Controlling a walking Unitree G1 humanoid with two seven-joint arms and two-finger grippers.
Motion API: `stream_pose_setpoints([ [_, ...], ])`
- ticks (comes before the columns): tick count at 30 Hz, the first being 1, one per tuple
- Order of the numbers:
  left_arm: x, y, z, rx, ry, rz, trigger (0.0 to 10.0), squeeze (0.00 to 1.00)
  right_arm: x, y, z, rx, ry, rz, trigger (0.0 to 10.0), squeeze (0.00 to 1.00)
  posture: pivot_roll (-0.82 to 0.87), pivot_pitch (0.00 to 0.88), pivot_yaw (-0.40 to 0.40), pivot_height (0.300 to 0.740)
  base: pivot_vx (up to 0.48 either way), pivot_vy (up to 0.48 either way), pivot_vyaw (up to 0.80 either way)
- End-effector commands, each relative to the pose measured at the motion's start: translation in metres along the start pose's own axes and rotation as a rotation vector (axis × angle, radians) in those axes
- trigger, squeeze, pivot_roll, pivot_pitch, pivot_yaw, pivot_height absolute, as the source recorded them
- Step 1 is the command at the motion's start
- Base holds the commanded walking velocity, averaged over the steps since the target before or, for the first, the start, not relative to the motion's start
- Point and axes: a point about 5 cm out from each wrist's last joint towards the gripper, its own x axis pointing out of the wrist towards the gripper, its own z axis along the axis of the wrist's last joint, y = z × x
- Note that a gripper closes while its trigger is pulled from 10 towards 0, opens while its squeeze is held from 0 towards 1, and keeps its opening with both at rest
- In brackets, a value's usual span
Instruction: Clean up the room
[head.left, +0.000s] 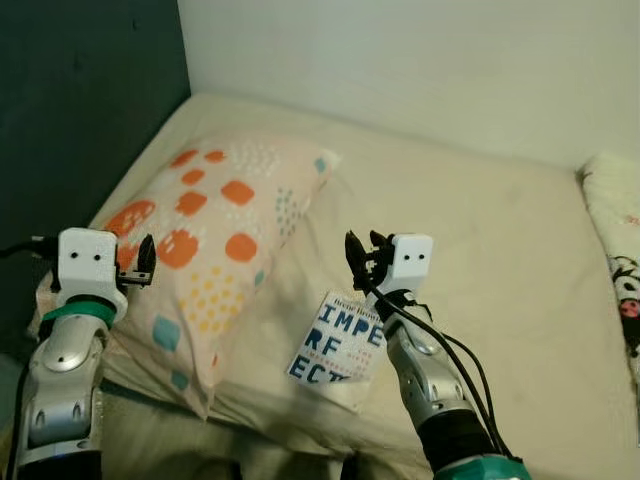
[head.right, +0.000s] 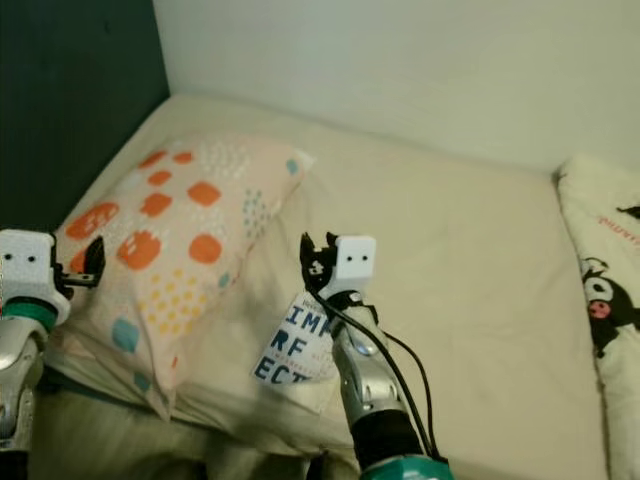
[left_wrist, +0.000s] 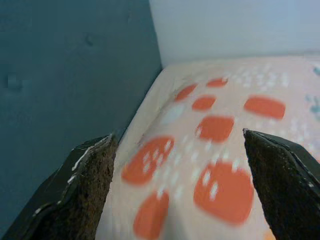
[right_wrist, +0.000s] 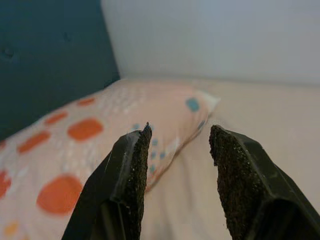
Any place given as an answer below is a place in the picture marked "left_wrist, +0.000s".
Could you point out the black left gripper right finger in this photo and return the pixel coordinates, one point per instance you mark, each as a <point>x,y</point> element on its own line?
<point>287,190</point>

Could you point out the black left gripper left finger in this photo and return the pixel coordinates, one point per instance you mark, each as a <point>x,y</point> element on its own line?
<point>75,195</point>

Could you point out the pink pillow with orange spots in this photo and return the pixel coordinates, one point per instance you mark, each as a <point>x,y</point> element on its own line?
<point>190,150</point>

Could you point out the dark teal upholstered headboard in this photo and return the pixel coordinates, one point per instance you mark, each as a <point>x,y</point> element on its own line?
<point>62,75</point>

